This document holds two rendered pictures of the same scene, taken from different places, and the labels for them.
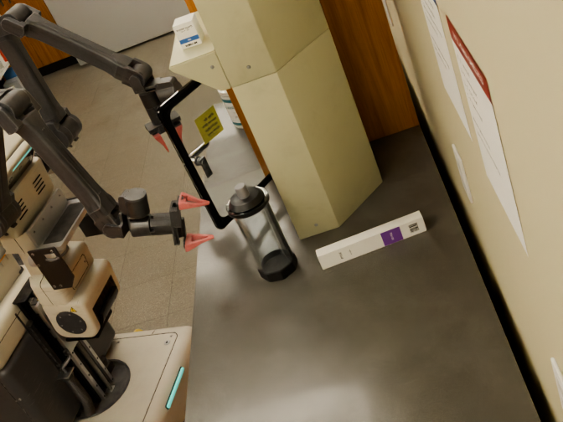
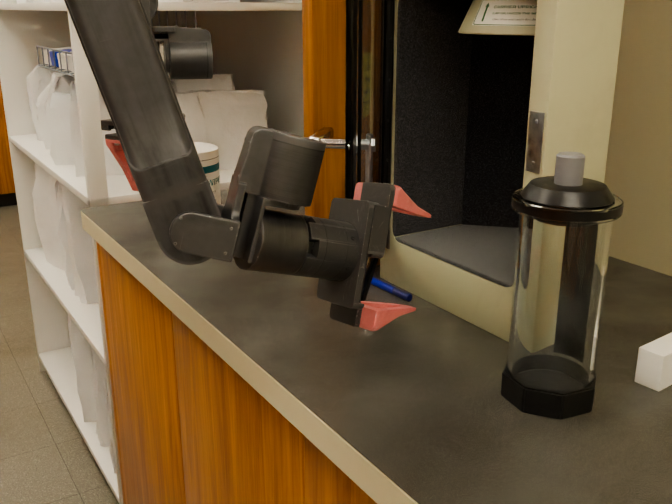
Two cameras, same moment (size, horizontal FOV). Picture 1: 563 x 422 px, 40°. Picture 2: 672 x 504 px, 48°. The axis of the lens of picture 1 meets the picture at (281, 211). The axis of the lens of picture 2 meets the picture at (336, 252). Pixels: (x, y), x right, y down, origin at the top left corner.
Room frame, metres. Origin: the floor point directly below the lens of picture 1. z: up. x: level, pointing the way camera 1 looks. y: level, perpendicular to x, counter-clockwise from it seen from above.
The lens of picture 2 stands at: (1.21, 0.74, 1.35)
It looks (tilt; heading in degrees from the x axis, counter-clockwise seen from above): 18 degrees down; 317
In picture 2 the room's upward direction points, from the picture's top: straight up
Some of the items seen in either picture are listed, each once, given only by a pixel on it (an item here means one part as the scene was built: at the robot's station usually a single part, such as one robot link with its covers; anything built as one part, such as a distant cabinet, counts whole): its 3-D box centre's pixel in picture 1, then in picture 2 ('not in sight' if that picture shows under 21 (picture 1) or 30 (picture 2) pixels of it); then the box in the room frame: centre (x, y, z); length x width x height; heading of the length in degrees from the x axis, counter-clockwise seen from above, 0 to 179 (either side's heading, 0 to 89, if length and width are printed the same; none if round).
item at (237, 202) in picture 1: (245, 197); (567, 186); (1.59, 0.07, 1.18); 0.09 x 0.09 x 0.07
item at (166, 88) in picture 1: (157, 84); (167, 34); (2.15, 0.18, 1.31); 0.11 x 0.09 x 0.12; 64
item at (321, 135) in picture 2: not in sight; (334, 138); (1.86, 0.13, 1.20); 0.10 x 0.05 x 0.03; 127
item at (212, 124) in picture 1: (225, 141); (366, 137); (1.88, 0.06, 1.19); 0.30 x 0.01 x 0.40; 127
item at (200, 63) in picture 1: (203, 51); not in sight; (1.83, 0.01, 1.46); 0.32 x 0.12 x 0.10; 169
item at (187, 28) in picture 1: (188, 31); not in sight; (1.77, 0.02, 1.54); 0.05 x 0.05 x 0.06; 75
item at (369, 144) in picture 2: (204, 167); (366, 159); (1.80, 0.14, 1.18); 0.02 x 0.02 x 0.06; 37
